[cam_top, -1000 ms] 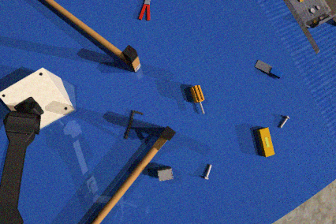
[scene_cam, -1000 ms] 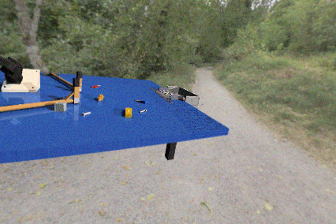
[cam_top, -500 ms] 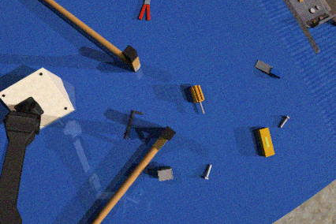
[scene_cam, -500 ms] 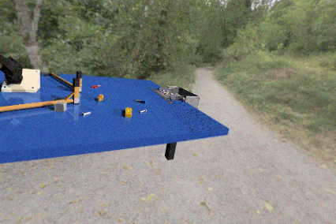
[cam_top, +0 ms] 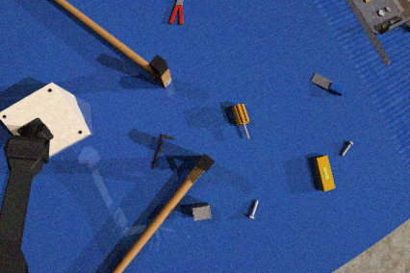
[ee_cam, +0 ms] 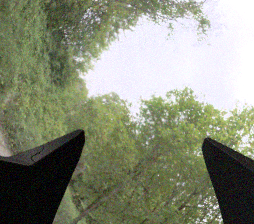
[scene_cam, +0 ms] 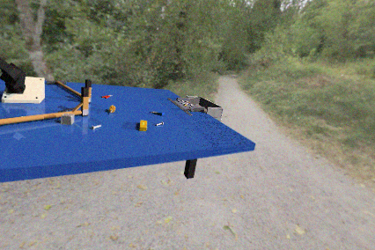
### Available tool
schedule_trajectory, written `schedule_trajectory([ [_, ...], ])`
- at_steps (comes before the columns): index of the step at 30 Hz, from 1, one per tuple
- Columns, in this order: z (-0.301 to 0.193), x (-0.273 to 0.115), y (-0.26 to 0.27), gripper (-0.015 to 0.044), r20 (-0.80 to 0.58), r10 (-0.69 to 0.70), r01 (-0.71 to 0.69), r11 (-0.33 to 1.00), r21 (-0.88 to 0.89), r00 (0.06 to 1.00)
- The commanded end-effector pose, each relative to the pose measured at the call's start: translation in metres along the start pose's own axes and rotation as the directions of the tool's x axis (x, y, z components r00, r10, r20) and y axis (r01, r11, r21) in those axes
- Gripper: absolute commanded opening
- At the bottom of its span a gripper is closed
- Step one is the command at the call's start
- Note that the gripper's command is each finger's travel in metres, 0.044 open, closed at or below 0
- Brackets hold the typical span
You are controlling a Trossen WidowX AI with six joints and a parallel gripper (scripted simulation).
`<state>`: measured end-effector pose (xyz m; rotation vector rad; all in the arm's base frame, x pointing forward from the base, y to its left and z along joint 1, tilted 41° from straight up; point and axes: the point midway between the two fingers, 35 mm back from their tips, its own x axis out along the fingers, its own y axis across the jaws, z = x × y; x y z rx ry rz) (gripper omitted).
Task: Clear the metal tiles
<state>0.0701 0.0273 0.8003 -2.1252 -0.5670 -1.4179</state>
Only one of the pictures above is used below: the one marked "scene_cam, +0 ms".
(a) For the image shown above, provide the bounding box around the long wooden pole with black end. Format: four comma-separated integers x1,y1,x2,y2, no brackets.
0,87,90,125

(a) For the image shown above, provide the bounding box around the yellow rectangular block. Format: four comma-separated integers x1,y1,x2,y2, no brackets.
139,121,147,131

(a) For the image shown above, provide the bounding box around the orange long-handled scraper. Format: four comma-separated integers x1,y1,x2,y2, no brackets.
47,79,92,103

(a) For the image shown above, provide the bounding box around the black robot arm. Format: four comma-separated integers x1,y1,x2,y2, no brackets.
0,58,26,94

